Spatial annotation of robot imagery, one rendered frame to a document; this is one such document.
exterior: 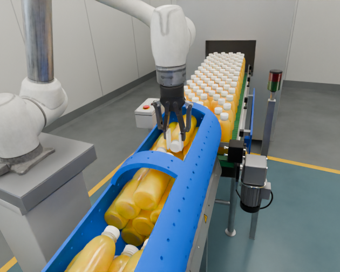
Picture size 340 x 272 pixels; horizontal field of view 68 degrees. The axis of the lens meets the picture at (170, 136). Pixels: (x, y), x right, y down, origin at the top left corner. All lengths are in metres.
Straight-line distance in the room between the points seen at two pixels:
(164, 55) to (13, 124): 0.62
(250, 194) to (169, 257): 0.95
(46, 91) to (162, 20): 0.63
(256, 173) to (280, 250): 0.89
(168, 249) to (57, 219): 0.75
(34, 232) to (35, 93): 0.55
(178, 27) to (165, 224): 0.49
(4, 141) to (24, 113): 0.12
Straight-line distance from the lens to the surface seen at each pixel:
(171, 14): 0.72
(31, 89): 1.18
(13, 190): 1.05
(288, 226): 2.30
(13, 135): 1.09
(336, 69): 5.22
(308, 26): 5.09
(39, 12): 1.10
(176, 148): 0.89
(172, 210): 0.61
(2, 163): 1.16
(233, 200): 1.88
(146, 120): 1.37
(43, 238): 1.23
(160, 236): 0.56
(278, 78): 1.44
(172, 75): 0.74
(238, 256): 2.03
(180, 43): 0.73
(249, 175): 1.38
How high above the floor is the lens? 1.62
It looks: 29 degrees down
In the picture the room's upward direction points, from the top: 4 degrees counter-clockwise
